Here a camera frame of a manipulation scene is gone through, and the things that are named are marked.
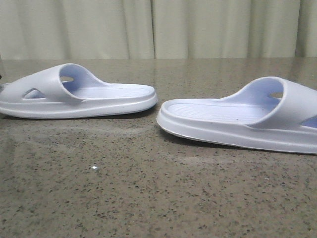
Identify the light blue slipper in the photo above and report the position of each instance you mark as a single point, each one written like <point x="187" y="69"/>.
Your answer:
<point x="269" y="113"/>
<point x="71" y="91"/>

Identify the pale green pleated curtain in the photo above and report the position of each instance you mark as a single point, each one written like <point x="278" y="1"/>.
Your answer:
<point x="157" y="29"/>

